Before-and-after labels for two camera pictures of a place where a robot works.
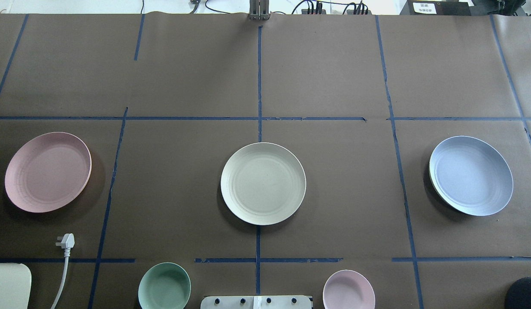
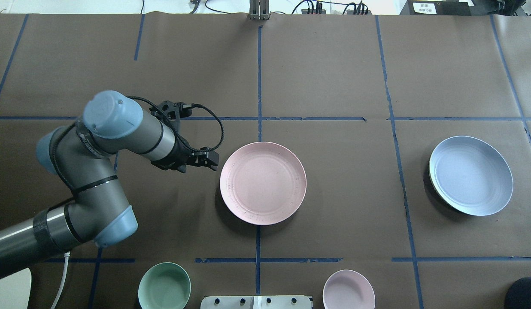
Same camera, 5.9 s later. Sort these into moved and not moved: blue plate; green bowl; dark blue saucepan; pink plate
Moved: pink plate
Not moved: blue plate; dark blue saucepan; green bowl
